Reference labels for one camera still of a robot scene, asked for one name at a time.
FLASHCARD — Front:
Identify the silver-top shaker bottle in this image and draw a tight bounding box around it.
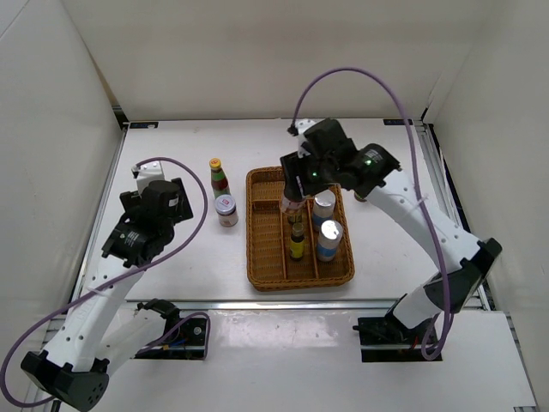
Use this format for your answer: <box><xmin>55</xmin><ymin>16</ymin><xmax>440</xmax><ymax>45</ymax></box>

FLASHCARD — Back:
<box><xmin>311</xmin><ymin>190</ymin><xmax>336</xmax><ymax>232</ymax></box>
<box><xmin>317</xmin><ymin>220</ymin><xmax>344</xmax><ymax>262</ymax></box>

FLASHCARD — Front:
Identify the white-lid jar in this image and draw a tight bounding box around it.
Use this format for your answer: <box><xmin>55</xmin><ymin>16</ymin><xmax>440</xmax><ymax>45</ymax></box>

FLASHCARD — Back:
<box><xmin>214</xmin><ymin>194</ymin><xmax>238</xmax><ymax>227</ymax></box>
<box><xmin>280</xmin><ymin>194</ymin><xmax>306</xmax><ymax>215</ymax></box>

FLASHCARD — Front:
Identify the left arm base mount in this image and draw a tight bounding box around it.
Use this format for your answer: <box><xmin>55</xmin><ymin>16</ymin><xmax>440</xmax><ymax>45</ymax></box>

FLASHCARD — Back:
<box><xmin>135</xmin><ymin>299</ymin><xmax>211</xmax><ymax>361</ymax></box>

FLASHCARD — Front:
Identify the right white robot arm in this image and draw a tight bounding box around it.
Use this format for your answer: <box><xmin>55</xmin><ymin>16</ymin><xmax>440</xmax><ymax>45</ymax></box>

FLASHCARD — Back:
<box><xmin>281</xmin><ymin>118</ymin><xmax>502</xmax><ymax>343</ymax></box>

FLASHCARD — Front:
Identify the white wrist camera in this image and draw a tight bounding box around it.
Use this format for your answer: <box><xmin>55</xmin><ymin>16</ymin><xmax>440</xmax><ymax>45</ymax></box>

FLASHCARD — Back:
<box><xmin>131</xmin><ymin>161</ymin><xmax>165</xmax><ymax>193</ymax></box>
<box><xmin>287</xmin><ymin>118</ymin><xmax>317</xmax><ymax>158</ymax></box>

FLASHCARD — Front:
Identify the left green sauce bottle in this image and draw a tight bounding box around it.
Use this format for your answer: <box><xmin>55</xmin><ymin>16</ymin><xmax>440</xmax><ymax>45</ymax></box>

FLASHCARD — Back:
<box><xmin>209</xmin><ymin>158</ymin><xmax>230</xmax><ymax>198</ymax></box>

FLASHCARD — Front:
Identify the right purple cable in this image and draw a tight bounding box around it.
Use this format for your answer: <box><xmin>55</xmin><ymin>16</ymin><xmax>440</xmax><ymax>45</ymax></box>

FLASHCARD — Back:
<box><xmin>287</xmin><ymin>67</ymin><xmax>455</xmax><ymax>361</ymax></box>

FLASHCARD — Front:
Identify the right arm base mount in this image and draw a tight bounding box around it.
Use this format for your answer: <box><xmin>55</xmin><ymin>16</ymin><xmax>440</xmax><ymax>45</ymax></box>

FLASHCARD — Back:
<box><xmin>353</xmin><ymin>317</ymin><xmax>438</xmax><ymax>363</ymax></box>

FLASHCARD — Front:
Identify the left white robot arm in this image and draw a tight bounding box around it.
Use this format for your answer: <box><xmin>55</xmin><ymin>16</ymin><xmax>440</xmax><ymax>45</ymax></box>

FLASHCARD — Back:
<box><xmin>21</xmin><ymin>179</ymin><xmax>193</xmax><ymax>411</ymax></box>

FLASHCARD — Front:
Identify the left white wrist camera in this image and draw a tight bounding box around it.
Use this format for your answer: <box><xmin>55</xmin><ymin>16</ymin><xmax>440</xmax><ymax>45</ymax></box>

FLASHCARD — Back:
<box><xmin>131</xmin><ymin>161</ymin><xmax>165</xmax><ymax>193</ymax></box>

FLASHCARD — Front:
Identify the green sauce bottle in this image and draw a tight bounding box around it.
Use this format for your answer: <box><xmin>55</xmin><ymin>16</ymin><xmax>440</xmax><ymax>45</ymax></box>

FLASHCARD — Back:
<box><xmin>354</xmin><ymin>192</ymin><xmax>366</xmax><ymax>203</ymax></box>
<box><xmin>209</xmin><ymin>158</ymin><xmax>230</xmax><ymax>198</ymax></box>

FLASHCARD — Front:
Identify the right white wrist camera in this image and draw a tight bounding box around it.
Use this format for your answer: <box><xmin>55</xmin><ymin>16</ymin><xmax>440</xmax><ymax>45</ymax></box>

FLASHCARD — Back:
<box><xmin>287</xmin><ymin>118</ymin><xmax>317</xmax><ymax>158</ymax></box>

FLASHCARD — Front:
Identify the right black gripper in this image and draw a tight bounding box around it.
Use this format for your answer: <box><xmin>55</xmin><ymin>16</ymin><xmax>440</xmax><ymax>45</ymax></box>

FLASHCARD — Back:
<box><xmin>281</xmin><ymin>148</ymin><xmax>337</xmax><ymax>202</ymax></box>

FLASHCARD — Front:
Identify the woven wicker basket tray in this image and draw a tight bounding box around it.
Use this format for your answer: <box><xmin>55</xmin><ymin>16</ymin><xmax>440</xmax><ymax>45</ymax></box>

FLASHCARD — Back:
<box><xmin>246</xmin><ymin>167</ymin><xmax>355</xmax><ymax>292</ymax></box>

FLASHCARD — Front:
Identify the small yellow bottle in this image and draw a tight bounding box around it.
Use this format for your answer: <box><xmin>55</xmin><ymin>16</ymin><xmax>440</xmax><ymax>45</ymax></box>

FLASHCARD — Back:
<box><xmin>289</xmin><ymin>222</ymin><xmax>305</xmax><ymax>261</ymax></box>
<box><xmin>287</xmin><ymin>211</ymin><xmax>303</xmax><ymax>225</ymax></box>

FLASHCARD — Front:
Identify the right green sauce bottle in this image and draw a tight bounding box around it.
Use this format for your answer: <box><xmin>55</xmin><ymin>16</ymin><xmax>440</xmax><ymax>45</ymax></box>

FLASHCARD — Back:
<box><xmin>354</xmin><ymin>192</ymin><xmax>366</xmax><ymax>203</ymax></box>

